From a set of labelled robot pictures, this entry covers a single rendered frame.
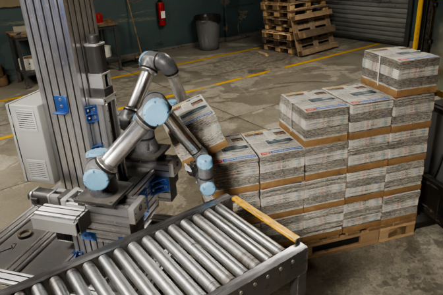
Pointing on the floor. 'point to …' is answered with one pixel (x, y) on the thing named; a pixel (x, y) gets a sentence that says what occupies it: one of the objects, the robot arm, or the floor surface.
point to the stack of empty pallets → (304, 6)
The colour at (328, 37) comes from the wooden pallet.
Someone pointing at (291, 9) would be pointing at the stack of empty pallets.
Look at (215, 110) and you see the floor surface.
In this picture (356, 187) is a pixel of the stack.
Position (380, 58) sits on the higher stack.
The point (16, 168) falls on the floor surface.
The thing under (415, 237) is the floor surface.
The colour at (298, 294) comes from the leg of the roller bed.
